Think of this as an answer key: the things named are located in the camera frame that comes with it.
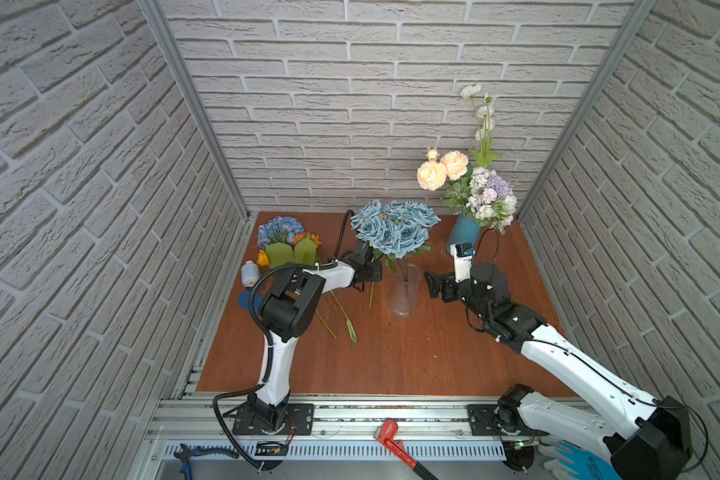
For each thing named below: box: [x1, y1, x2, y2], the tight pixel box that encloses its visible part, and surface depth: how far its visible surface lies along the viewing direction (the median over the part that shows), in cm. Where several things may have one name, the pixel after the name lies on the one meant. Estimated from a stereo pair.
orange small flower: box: [257, 249, 269, 267], surface depth 99 cm
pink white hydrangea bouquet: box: [442, 167, 517, 235], surface depth 81 cm
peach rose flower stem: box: [417, 147, 473, 193], surface depth 77 cm
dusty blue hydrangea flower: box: [350, 199, 441, 259], surface depth 70 cm
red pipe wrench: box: [374, 419, 439, 480], surface depth 71 cm
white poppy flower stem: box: [460, 84, 501, 169], surface depth 87 cm
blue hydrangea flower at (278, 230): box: [257, 216, 304, 248], surface depth 105 cm
